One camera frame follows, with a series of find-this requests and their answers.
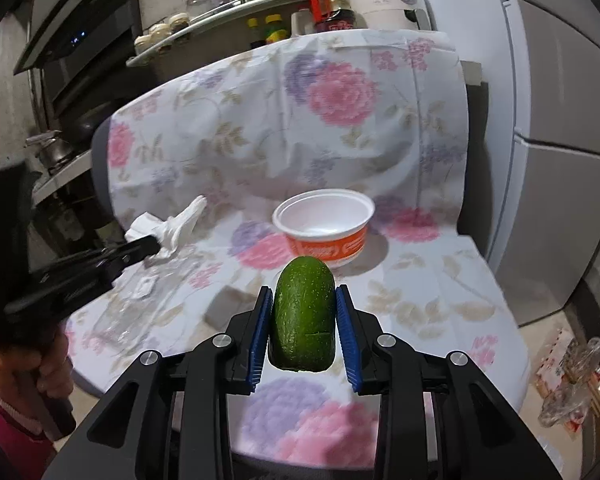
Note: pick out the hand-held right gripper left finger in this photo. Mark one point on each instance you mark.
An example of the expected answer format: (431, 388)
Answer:
(261, 340)

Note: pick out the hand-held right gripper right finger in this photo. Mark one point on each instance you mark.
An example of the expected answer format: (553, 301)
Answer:
(348, 347)

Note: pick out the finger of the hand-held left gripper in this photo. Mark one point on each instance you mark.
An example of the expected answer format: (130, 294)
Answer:
(130, 255)

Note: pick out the green cucumber chunk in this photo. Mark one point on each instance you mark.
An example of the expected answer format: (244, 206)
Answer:
(302, 310)

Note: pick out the white tissue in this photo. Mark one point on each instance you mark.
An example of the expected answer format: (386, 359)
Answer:
(175, 225)

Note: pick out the white and orange noodle bowl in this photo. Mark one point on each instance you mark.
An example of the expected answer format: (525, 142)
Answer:
(325, 220)

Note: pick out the person's left forearm pink sleeve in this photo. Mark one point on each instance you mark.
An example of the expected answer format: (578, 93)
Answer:
(10, 430)

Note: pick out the person's left hand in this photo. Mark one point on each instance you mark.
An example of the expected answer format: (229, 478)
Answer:
(50, 365)

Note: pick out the small white packet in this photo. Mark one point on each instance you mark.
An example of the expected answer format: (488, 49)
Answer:
(145, 287)

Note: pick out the grey sponge pad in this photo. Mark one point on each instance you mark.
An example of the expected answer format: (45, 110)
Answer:
(230, 307)

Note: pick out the clear plastic bag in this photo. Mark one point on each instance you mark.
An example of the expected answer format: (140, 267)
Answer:
(130, 320)

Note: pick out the metal kettle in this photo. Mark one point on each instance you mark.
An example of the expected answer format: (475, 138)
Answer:
(52, 150)

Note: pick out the black wok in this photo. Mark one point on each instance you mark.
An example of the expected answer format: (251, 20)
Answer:
(82, 125)

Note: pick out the red and white packaging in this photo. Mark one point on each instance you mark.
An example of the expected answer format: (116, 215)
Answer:
(550, 360)

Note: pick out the white lidded jar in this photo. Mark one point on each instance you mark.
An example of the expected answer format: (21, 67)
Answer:
(143, 45)
(179, 24)
(161, 35)

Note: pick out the black range hood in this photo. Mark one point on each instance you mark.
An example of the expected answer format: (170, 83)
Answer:
(80, 35)

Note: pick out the crumpled clear plastic bags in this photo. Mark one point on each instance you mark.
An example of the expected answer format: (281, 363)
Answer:
(577, 385)

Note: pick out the yellow capped bottle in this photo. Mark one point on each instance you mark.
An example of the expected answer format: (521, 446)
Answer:
(276, 27)
(253, 32)

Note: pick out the curved metal shelf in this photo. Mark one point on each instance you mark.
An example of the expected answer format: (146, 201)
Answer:
(220, 15)

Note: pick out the glass jar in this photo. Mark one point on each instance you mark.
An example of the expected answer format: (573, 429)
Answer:
(199, 6)

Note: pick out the white plastic container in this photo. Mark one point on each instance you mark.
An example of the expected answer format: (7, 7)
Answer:
(300, 22)

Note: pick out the grey refrigerator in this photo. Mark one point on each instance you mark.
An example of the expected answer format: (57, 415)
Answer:
(555, 135)

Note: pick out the dark sauce bottle red label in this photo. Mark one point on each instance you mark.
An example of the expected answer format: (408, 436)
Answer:
(332, 7)

